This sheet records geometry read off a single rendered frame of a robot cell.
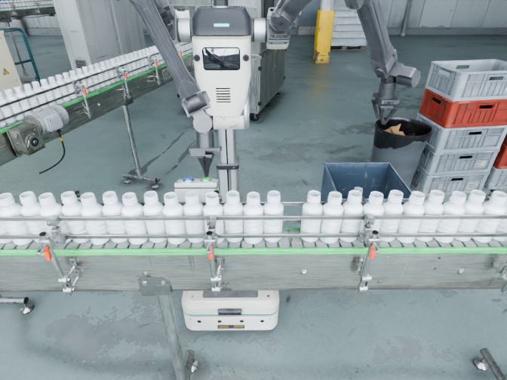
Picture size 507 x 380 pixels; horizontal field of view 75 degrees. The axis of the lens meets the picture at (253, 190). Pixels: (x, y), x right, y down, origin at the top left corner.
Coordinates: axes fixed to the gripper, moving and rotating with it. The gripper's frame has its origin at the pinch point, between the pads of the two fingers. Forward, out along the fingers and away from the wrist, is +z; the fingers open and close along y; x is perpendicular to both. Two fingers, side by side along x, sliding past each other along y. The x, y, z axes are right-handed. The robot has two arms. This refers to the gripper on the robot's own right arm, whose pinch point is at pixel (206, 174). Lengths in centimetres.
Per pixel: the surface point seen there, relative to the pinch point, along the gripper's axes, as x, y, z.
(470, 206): -18, 79, 7
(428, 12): 1126, 627, -358
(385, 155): 167, 129, 15
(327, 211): -18.6, 37.1, 7.9
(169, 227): -17.8, -9.1, 12.6
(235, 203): -18.5, 10.6, 5.2
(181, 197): -4.1, -8.0, 7.1
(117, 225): -17.1, -24.6, 12.0
